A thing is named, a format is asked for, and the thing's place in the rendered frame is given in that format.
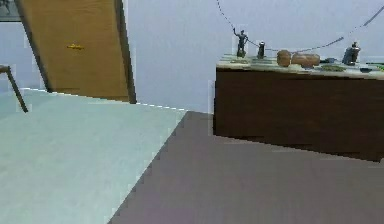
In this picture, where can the dark grey figure statue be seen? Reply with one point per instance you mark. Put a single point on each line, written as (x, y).
(241, 42)

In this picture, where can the small dark pepper shaker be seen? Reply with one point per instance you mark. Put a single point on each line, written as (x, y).
(261, 50)

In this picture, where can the round brown bread loaf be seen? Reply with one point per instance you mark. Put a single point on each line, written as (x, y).
(283, 58)

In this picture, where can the dark brown counter cabinet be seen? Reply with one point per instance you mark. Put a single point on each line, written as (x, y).
(300, 106)

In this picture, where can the long brown bread loaf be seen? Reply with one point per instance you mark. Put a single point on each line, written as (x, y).
(305, 59)

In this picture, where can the brown wooden room door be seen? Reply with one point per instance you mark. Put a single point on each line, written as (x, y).
(76, 50)

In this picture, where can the green flat dish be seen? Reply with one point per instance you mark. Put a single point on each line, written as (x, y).
(332, 68)

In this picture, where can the dark blue small bowl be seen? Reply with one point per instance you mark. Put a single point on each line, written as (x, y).
(330, 60)

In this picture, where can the dark grey kettle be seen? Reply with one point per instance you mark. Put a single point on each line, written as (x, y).
(351, 55)

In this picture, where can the dark wooden table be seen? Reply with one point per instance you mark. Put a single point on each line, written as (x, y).
(15, 87)

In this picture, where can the dark framed wall picture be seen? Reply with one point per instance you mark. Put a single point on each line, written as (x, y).
(8, 11)

